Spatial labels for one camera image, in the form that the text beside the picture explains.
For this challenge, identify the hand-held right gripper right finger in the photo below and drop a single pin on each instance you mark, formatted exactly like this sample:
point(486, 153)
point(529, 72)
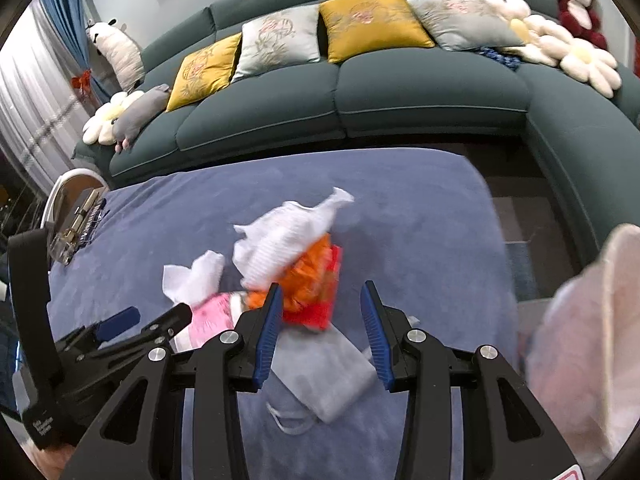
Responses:
point(377, 340)

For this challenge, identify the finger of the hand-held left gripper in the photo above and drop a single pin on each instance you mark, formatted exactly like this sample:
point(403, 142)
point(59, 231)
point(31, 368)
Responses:
point(172, 317)
point(120, 320)

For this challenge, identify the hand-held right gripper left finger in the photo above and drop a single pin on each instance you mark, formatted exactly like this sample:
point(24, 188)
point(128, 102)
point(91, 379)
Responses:
point(265, 340)

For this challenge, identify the pink packet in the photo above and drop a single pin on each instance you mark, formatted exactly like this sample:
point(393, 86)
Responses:
point(212, 320)

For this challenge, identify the white tissue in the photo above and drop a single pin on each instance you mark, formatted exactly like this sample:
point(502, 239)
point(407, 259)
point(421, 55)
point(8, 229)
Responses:
point(195, 280)

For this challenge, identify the grey face mask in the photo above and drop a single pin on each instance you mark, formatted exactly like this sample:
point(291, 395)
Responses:
point(325, 375)

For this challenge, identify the orange red snack packet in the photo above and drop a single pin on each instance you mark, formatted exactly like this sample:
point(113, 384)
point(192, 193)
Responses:
point(310, 290)

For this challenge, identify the white plastic bag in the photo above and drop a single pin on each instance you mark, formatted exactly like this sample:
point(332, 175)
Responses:
point(285, 235)

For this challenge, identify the waste bin with white liner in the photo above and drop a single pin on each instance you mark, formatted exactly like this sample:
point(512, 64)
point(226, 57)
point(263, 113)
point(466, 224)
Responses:
point(590, 335)

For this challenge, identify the clear plastic box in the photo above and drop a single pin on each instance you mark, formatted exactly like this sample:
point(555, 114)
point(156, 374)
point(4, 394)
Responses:
point(65, 240)

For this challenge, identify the black ridged strip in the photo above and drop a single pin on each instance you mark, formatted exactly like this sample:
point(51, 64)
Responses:
point(92, 222)

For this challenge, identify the white framed chair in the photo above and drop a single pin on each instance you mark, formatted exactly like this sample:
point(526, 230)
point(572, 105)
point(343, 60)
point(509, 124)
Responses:
point(65, 190)

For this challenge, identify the white flower cushion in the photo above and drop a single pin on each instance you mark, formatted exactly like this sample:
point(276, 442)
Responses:
point(102, 120)
point(545, 35)
point(582, 55)

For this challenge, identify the grey plush animal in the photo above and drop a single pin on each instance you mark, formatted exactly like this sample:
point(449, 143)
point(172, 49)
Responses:
point(140, 110)

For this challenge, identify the white sheer curtain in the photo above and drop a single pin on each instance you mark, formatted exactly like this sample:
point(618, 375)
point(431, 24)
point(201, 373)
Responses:
point(35, 100)

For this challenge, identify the red curtain tie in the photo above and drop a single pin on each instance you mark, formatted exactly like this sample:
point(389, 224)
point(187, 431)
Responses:
point(81, 81)

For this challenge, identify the yellow embroidered pillow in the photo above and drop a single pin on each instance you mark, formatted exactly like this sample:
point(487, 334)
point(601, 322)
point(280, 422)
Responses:
point(372, 25)
point(205, 72)

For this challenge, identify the teal fabric sofa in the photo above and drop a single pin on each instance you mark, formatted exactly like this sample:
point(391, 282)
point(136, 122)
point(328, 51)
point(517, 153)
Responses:
point(425, 95)

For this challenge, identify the long white plush animal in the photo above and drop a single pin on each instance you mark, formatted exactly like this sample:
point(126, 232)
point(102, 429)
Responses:
point(120, 55)

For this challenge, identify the light grey embroidered pillow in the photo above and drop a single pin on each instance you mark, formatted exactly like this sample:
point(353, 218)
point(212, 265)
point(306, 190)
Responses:
point(277, 40)
point(460, 20)

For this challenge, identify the blue beaded item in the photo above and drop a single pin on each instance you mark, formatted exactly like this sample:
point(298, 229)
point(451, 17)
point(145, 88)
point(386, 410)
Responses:
point(500, 57)

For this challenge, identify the blue curtain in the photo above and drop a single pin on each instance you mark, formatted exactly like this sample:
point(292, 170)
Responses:
point(65, 10)

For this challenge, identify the red plush bear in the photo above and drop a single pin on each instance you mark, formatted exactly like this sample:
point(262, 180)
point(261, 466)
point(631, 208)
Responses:
point(575, 22)

